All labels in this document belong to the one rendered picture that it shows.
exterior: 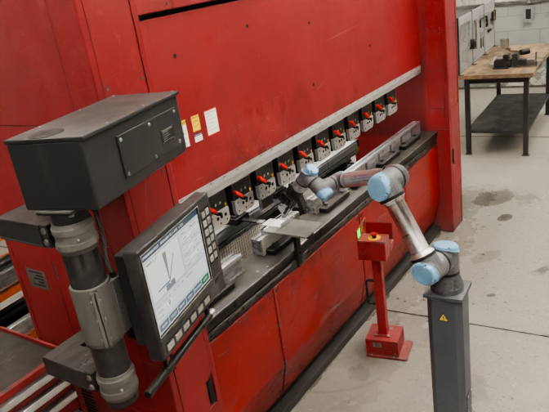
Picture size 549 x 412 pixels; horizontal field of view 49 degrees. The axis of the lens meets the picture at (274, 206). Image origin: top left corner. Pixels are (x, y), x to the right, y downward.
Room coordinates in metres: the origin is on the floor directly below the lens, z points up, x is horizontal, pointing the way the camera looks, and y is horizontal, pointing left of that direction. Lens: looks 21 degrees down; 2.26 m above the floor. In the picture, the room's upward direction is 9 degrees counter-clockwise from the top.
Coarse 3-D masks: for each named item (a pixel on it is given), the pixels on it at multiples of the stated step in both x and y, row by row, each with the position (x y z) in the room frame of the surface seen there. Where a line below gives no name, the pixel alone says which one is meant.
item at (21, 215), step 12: (24, 204) 1.76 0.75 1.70; (0, 216) 1.68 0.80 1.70; (12, 216) 1.66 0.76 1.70; (24, 216) 1.65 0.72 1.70; (36, 216) 1.63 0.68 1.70; (48, 216) 1.61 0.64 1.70; (0, 228) 1.67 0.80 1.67; (12, 228) 1.63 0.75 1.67; (24, 228) 1.59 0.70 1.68; (36, 228) 1.56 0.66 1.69; (48, 228) 1.54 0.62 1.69; (12, 240) 1.64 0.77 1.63; (24, 240) 1.61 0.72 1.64; (36, 240) 1.57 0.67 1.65; (48, 240) 1.54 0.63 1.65
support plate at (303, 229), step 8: (288, 224) 2.92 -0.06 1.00; (296, 224) 2.90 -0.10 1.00; (304, 224) 2.89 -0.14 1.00; (312, 224) 2.87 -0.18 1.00; (320, 224) 2.85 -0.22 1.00; (264, 232) 2.88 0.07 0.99; (272, 232) 2.85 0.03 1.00; (280, 232) 2.83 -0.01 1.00; (288, 232) 2.81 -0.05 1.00; (296, 232) 2.80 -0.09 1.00; (304, 232) 2.78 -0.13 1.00; (312, 232) 2.78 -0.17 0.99
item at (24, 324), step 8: (8, 304) 3.74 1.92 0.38; (16, 304) 3.67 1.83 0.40; (24, 304) 3.63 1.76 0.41; (0, 312) 3.59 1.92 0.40; (8, 312) 3.61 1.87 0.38; (16, 312) 3.53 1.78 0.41; (24, 312) 3.57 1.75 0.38; (0, 320) 3.46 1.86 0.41; (8, 320) 3.47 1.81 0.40; (16, 320) 3.37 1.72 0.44; (24, 320) 3.37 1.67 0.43; (32, 320) 3.41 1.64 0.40; (8, 328) 3.29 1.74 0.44; (16, 328) 3.32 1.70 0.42; (24, 328) 3.36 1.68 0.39; (32, 328) 3.40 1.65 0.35
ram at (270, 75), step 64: (256, 0) 3.04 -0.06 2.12; (320, 0) 3.53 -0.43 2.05; (384, 0) 4.21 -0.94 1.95; (192, 64) 2.62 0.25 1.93; (256, 64) 2.98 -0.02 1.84; (320, 64) 3.47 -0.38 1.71; (384, 64) 4.14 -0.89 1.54; (192, 128) 2.56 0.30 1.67; (256, 128) 2.91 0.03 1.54; (320, 128) 3.40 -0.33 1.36; (192, 192) 2.50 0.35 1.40
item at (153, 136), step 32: (128, 96) 1.91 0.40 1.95; (160, 96) 1.83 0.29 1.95; (64, 128) 1.57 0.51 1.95; (96, 128) 1.50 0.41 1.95; (128, 128) 1.63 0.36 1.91; (160, 128) 1.76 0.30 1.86; (32, 160) 1.51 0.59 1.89; (64, 160) 1.47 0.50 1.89; (96, 160) 1.48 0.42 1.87; (128, 160) 1.59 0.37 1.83; (160, 160) 1.74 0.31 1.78; (32, 192) 1.52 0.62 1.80; (64, 192) 1.48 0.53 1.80; (96, 192) 1.45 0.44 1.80; (64, 224) 1.49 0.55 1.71; (96, 224) 1.56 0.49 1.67; (64, 256) 1.50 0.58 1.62; (96, 256) 1.52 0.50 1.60; (96, 288) 1.49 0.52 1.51; (96, 320) 1.47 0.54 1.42; (96, 352) 1.49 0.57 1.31; (128, 384) 1.50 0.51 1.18
